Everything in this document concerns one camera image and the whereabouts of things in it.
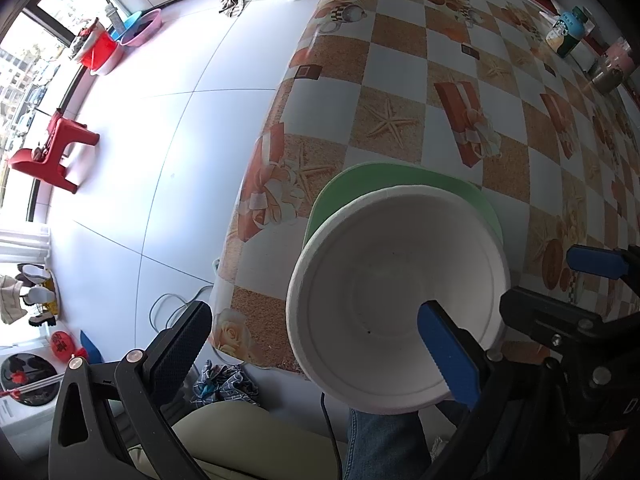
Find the beige seat cushion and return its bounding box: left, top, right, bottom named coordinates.
left=127, top=402, right=351, bottom=480

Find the red plastic stool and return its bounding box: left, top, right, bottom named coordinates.
left=7, top=110, right=101, bottom=195

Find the red round decoration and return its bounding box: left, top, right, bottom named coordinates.
left=49, top=330, right=76, bottom=363

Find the pink plastic basin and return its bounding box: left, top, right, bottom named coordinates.
left=120, top=8, right=163, bottom=47

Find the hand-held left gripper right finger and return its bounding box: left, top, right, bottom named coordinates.
left=417, top=299, right=567, bottom=480

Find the black round appliance door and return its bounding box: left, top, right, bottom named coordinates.
left=0, top=352, right=58, bottom=407

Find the red plastic bucket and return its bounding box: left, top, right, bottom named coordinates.
left=72, top=19, right=126, bottom=77

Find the pink container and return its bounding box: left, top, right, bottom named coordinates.
left=602, top=37, right=636, bottom=73

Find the rag on floor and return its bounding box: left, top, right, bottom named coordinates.
left=209, top=0, right=251, bottom=18

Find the green plastic plate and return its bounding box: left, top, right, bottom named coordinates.
left=305, top=162, right=504, bottom=261

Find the patterned blue cloth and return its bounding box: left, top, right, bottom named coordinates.
left=190, top=359, right=261, bottom=407

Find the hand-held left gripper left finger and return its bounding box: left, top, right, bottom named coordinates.
left=47, top=301, right=214, bottom=480

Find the blue plastic basin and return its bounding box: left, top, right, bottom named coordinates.
left=107, top=11, right=143, bottom=41

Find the checkered printed tablecloth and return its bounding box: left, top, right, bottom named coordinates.
left=207, top=0, right=640, bottom=372

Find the white curtain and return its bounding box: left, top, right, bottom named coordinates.
left=0, top=227, right=51, bottom=263

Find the black cable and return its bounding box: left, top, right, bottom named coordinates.
left=320, top=392, right=346, bottom=480

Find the pair of shoes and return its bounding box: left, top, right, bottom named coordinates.
left=15, top=262, right=61, bottom=328

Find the person's jeans leg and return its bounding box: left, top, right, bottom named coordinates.
left=346, top=400, right=468, bottom=480

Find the white paper bowl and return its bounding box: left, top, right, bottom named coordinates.
left=286, top=184, right=512, bottom=416

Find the steel cup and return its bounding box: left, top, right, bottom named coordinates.
left=587, top=57, right=626, bottom=95

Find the white cable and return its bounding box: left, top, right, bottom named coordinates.
left=149, top=284, right=216, bottom=336

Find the green drink bottle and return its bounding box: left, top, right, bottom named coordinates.
left=544, top=6, right=593, bottom=59

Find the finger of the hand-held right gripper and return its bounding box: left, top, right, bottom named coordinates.
left=499, top=287, right=640, bottom=357
left=566, top=244, right=640, bottom=284

